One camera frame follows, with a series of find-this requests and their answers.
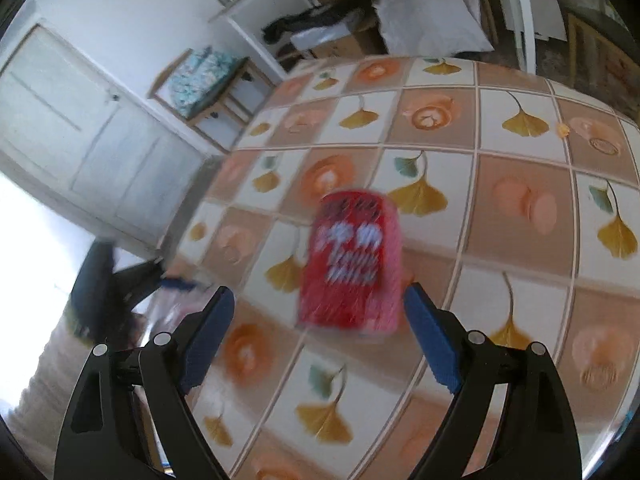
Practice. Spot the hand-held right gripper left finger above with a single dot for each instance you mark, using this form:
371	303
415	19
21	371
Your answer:
210	335

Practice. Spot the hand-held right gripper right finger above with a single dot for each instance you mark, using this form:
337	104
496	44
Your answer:
435	340

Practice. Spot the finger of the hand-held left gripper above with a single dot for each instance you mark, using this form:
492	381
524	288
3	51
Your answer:
177	284

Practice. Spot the red printed snack packet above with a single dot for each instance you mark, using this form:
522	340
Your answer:
350	270

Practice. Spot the white door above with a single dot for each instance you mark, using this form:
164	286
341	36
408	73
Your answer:
75	125

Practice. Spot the patterned tablecloth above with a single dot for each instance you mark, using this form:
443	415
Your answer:
520	175

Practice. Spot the floral cushion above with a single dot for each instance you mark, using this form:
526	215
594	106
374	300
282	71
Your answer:
200	77

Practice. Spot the orange peel scrap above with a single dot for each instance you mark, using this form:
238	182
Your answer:
563	130

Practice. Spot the white side table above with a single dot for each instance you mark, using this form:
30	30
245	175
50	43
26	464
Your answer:
255	45

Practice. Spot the cardboard box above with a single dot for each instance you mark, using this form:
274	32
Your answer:
345	45

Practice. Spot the black cloth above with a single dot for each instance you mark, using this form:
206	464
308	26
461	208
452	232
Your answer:
310	20

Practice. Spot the white bag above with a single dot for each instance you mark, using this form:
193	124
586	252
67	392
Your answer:
430	15

